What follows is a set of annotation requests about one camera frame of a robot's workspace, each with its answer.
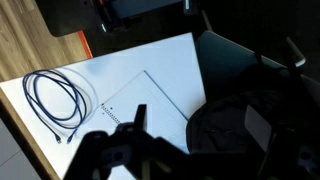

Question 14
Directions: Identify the large black open backpack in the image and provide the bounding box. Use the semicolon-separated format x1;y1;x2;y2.
184;61;320;158

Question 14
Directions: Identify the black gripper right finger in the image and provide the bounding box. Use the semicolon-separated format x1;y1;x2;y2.
244;104;320;180

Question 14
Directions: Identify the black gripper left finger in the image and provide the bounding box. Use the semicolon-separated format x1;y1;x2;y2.
63;103;201;180

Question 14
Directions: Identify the blue ethernet cable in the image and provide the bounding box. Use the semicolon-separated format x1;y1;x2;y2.
22;68;88;145

